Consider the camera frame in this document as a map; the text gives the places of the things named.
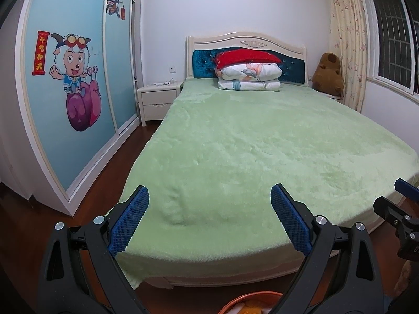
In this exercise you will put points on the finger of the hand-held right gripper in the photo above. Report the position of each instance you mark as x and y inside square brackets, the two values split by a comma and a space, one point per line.
[392, 211]
[407, 188]

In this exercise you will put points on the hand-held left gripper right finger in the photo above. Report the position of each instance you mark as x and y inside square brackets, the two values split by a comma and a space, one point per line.
[289, 217]

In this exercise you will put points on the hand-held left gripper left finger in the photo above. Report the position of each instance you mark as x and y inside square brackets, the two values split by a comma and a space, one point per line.
[129, 219]

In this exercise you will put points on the orange plastic bin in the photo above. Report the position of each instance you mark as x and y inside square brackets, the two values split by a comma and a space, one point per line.
[229, 304]

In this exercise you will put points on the person's right hand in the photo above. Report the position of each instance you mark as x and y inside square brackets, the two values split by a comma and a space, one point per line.
[406, 276]

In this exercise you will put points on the green plush blanket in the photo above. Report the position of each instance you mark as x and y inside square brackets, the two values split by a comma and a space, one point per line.
[248, 157]

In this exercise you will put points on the white nightstand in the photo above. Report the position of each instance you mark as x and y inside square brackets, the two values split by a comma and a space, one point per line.
[157, 103]
[335, 97]

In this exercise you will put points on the blue cartoon wardrobe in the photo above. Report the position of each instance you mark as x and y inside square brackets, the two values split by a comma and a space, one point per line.
[49, 114]

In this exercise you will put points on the brown plush toy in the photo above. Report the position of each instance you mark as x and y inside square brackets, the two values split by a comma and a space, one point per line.
[327, 75]

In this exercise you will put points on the white power strip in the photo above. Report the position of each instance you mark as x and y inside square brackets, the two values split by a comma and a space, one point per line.
[163, 82]

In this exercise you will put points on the folded floral quilt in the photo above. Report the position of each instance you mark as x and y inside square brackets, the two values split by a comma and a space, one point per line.
[248, 78]

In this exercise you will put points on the window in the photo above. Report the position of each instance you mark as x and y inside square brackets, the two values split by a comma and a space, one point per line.
[392, 39]

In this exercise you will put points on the floral curtain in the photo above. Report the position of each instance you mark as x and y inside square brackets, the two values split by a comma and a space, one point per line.
[347, 39]

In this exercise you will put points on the red pillow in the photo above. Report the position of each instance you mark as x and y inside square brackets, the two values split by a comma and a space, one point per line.
[245, 59]

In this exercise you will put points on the white wall socket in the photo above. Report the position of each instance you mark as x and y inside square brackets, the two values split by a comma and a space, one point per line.
[172, 70]

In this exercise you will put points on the cream wooden bed frame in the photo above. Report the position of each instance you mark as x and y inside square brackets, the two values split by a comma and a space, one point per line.
[203, 42]

